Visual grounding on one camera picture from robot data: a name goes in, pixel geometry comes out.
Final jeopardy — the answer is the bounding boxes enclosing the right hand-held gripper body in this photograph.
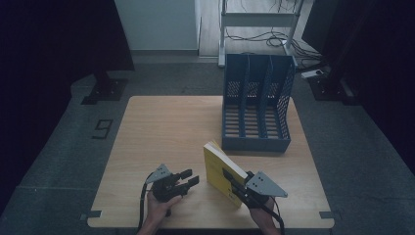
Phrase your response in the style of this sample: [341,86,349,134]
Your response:
[233,170,289,211]

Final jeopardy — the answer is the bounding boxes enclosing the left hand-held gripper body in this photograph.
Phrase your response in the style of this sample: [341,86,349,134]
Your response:
[145,163,184,203]

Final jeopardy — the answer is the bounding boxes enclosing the yellow book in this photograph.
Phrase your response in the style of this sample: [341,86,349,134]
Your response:
[203,140,250,210]

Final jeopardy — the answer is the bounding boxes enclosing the person's left hand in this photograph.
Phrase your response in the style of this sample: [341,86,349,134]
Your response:
[145,190,184,227]

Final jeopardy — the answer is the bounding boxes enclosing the person's right hand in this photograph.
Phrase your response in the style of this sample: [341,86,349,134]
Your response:
[249,196,278,229]

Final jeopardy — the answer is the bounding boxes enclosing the blue plastic file rack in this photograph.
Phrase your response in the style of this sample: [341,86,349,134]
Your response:
[221,53,299,154]

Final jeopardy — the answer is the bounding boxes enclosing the grey tape piece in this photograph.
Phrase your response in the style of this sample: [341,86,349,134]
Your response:
[79,210,103,221]
[318,211,341,220]

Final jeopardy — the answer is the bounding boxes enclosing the black stand base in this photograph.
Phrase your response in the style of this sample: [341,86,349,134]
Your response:
[307,66,360,107]
[80,70,129,106]

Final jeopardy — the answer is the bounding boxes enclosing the white power strip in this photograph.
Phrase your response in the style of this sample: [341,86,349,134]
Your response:
[300,69,325,80]

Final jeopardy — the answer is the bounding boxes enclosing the black monitor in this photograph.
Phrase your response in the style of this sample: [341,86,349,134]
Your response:
[300,0,331,56]

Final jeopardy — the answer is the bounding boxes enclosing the dark curtain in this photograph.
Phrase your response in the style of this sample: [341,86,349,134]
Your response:
[0,0,137,217]
[326,0,415,177]

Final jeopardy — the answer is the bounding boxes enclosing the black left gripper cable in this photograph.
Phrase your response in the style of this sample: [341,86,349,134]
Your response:
[137,173,155,231]

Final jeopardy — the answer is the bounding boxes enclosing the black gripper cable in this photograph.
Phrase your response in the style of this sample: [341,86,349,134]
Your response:
[137,173,155,231]
[253,195,286,235]

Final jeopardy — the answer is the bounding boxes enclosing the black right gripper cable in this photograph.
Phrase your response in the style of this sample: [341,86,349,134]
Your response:
[253,195,286,235]

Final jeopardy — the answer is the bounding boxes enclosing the tangle of black floor cables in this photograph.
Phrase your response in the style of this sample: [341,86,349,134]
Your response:
[224,27,323,63]

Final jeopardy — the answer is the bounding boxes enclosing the white metal stand frame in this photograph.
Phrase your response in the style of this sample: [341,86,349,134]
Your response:
[217,0,306,69]

